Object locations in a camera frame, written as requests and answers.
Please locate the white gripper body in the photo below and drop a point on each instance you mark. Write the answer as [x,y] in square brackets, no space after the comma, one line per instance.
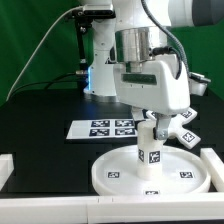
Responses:
[155,88]

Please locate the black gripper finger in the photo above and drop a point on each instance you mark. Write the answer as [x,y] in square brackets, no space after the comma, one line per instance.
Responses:
[137,114]
[161,128]

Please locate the white cross-shaped table base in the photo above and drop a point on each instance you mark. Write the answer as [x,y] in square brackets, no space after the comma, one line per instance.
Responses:
[176,127]

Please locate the white round table top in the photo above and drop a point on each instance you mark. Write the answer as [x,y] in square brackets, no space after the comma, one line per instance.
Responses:
[130,171]

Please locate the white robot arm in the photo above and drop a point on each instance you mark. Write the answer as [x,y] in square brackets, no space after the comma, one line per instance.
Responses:
[138,61]

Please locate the white fiducial marker sheet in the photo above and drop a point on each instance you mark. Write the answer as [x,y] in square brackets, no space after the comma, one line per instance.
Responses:
[102,128]

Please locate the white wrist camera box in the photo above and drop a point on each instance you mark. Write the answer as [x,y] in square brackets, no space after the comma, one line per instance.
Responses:
[198,84]

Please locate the white right border rail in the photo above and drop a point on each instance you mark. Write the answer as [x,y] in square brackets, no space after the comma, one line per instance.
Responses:
[215,167]

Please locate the white border rail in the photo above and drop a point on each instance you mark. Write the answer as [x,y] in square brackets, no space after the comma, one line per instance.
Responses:
[112,209]
[215,167]
[6,168]

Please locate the white front border rail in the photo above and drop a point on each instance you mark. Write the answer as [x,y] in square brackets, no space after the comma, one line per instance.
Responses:
[112,209]

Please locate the white left border rail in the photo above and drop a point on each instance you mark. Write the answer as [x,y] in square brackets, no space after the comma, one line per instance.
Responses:
[6,168]

